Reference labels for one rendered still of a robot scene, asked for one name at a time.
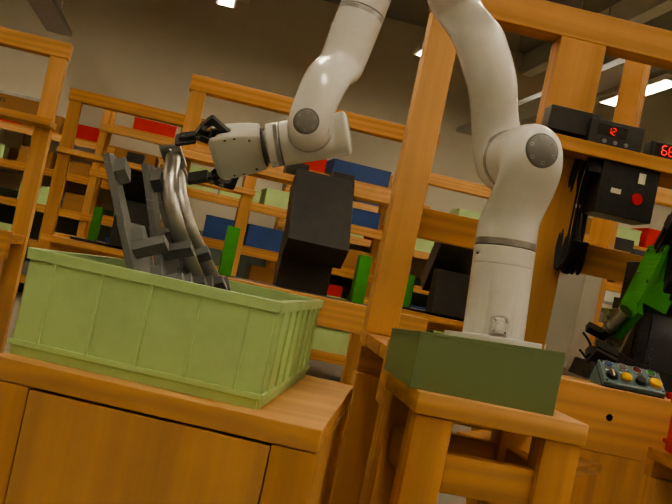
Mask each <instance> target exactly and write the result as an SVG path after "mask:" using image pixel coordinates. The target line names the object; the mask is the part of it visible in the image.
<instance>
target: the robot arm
mask: <svg viewBox="0 0 672 504"><path fill-rule="evenodd" d="M427 2H428V5H429V7H430V10H431V12H432V14H433V15H434V17H435V18H436V19H437V21H438V22H439V23H440V24H441V26H442V27H443V28H444V29H445V31H446V32H447V34H448V35H449V37H450V39H451V41H452V43H453V45H454V47H455V49H456V52H457V55H458V58H459V61H460V64H461V68H462V71H463V74H464V77H465V81H466V84H467V88H468V93H469V101H470V110H471V131H472V146H473V156H474V162H475V167H476V170H477V173H478V176H479V178H480V179H481V181H482V182H483V183H484V184H485V185H486V186H487V187H488V188H490V189H491V190H492V193H491V195H490V197H489V199H488V201H487V203H486V205H485V207H484V209H483V211H482V213H481V215H480V218H479V221H478V225H477V230H476V237H475V244H474V251H473V258H472V266H471V273H470V281H469V288H468V295H467V302H466V309H465V317H464V324H463V331H462V332H458V331H450V330H445V331H444V334H445V335H452V336H458V337H465V338H472V339H478V340H485V341H492V342H498V343H505V344H512V345H518V346H525V347H532V348H538V349H542V344H539V343H533V342H527V341H524V338H525V330H526V323H527V315H528V308H529V300H530V292H531V285H532V277H533V270H534V262H535V255H536V247H537V239H538V231H539V227H540V224H541V221H542V219H543V217H544V214H545V212H546V211H547V209H548V207H549V205H550V203H551V201H552V198H553V196H554V194H555V192H556V189H557V187H558V184H559V181H560V178H561V174H562V169H563V150H562V145H561V142H560V140H559V138H558V136H557V135H556V134H555V133H554V132H553V131H552V130H551V129H549V128H548V127H546V126H543V125H540V124H524V125H521V126H520V121H519V114H518V86H517V77H516V71H515V66H514V62H513V58H512V55H511V51H510V48H509V45H508V42H507V39H506V36H505V33H504V31H503V29H502V27H501V26H500V24H499V23H498V22H497V21H496V20H495V19H494V18H493V17H492V16H491V15H490V14H489V13H488V12H487V10H486V9H485V8H484V7H483V5H482V4H481V2H480V0H427ZM390 3H391V0H341V3H340V5H339V8H338V10H337V13H336V15H335V18H334V21H333V23H332V26H331V28H330V31H329V34H328V36H327V39H326V42H325V45H324V47H323V50H322V53H321V55H320V56H319V57H318V58H317V59H316V60H315V61H314V62H313V63H312V64H311V65H310V66H309V68H308V69H307V71H306V72H305V74H304V76H303V78H302V81H301V83H300V85H299V88H298V90H297V93H296V96H295V98H294V101H293V104H292V107H291V110H290V113H289V117H288V120H287V121H281V122H274V123H268V124H265V130H264V127H260V124H258V123H232V124H223V123H222V122H221V121H220V120H219V119H218V118H217V117H216V116H214V115H210V116H209V117H208V118H207V119H205V121H202V122H201V123H200V125H199V126H198V127H197V128H196V130H194V131H188V132H182V133H179V134H176V135H175V146H177V147H178V146H184V145H190V144H195V143H196V140H198V141H200V142H203V143H205V144H208V145H209V149H210V152H211V156H212V159H213V162H214V166H215V168H214V169H213V170H212V171H211V172H209V171H208V170H201V171H195V172H189V174H188V181H187V182H188V185H192V184H201V183H207V182H209V184H211V185H213V184H214V185H216V186H218V187H220V188H223V187H224V188H226V189H230V190H234V188H235V186H236V184H237V181H238V179H239V177H242V176H247V175H250V174H254V173H257V172H260V171H263V170H265V169H268V166H270V163H271V166H272V167H273V168H275V167H281V166H287V165H293V164H300V163H306V162H312V161H318V160H325V159H331V158H337V157H344V156H349V155H351V153H352V139H351V132H350V126H349V121H348V118H347V115H346V113H345V112H343V111H342V112H336V110H337V107H338V105H339V103H340V101H341V99H342V97H343V95H344V93H345V91H346V90H347V88H348V87H349V85H350V84H353V83H355V82H356V81H357V80H358V79H359V78H360V77H361V75H362V73H363V71H364V69H365V66H366V64H367V61H368V59H369V56H370V54H371V51H372V49H373V46H374V44H375V41H376V39H377V36H378V34H379V31H380V29H381V26H382V23H383V21H384V18H385V16H386V13H387V10H388V8H389V5H390ZM210 126H212V127H210ZM209 127H210V130H207V128H209ZM224 179H230V180H224Z"/></svg>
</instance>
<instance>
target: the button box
mask: <svg viewBox="0 0 672 504"><path fill-rule="evenodd" d="M605 361H608V360H600V359H599V360H598V361H597V363H596V365H595V367H594V369H593V371H592V373H591V375H590V382H593V383H595V384H598V385H601V386H605V387H609V388H614V389H619V390H624V391H629V392H633V393H638V394H643V395H648V396H652V397H657V398H662V399H664V397H665V396H666V392H665V389H664V387H663V385H662V387H661V388H655V387H653V386H652V385H651V384H650V382H649V381H650V379H651V378H657V379H659V380H661V378H660V376H659V373H658V372H656V371H654V372H655V376H652V375H650V374H648V372H647V369H642V368H639V367H638V368H639V369H641V372H640V373H638V372H635V371H634V370H633V367H636V366H628V365H625V366H626V367H627V369H626V370H623V369H621V368H620V367H619V364H622V363H614V362H611V363H612V364H613V366H612V367H609V366H607V365H606V364H605V363H604V362H605ZM609 369H614V370H616V371H617V372H618V377H617V378H616V379H613V378H610V377H609V376H608V375H607V371H608V370H609ZM624 372H627V373H630V374H631V375H632V377H633V379H632V380H631V381H625V380H624V379H623V378H622V374H623V373H624ZM639 375H641V376H644V377H645V378H646V379H647V383H646V384H644V385H643V384H640V383H638V382H637V381H636V378H637V376H639Z"/></svg>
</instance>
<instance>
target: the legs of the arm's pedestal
mask: <svg viewBox="0 0 672 504"><path fill-rule="evenodd" d="M452 427H453V421H452V420H447V419H442V418H437V417H432V416H427V415H422V414H417V413H415V412H414V411H412V410H411V409H410V408H409V407H408V406H407V405H405V404H404V403H403V402H402V401H401V400H400V399H398V398H397V397H396V396H395V395H394V394H392V393H391V392H390V391H389V390H388V389H387V392H386V397H385V401H384V406H383V411H382V416H381V420H380V425H379V430H378V434H377V439H376V444H375V449H374V453H373V458H372V463H371V468H370V472H369V477H368V482H367V486H366V491H365V496H364V501H363V504H437V499H438V494H439V492H441V493H446V494H451V495H456V496H462V497H467V498H472V499H477V500H478V501H477V504H569V503H570V498H571V493H572V488H573V483H574V478H575V474H576V469H577V464H578V459H579V454H580V449H581V447H580V446H577V445H572V444H567V443H562V442H557V441H552V440H547V439H542V438H537V437H532V436H527V435H522V434H517V433H512V432H507V431H502V430H497V429H492V434H491V439H490V440H486V439H481V438H476V437H471V436H466V435H461V434H456V433H451V432H452Z"/></svg>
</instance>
